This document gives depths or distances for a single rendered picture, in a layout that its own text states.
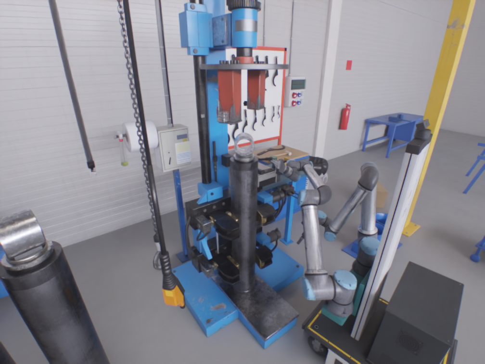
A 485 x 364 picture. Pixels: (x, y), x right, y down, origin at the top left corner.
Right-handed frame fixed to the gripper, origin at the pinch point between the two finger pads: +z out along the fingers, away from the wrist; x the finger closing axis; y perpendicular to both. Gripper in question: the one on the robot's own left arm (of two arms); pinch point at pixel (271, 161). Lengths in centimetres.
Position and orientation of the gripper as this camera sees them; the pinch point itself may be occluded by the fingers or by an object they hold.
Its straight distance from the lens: 213.5
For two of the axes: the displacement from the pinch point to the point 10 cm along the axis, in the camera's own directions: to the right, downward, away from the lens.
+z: -7.5, -4.2, -5.2
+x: -2.1, 8.9, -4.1
